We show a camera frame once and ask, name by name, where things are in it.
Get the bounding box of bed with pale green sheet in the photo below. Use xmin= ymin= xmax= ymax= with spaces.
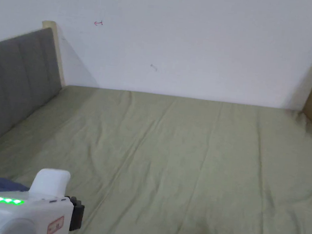
xmin=0 ymin=77 xmax=312 ymax=234

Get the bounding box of dark blue shirt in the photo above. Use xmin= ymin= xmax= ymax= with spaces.
xmin=0 ymin=177 xmax=31 ymax=201

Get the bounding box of grey padded headboard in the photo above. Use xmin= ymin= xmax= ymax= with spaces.
xmin=0 ymin=16 xmax=72 ymax=167

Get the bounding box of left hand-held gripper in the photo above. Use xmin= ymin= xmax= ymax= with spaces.
xmin=0 ymin=163 xmax=89 ymax=234

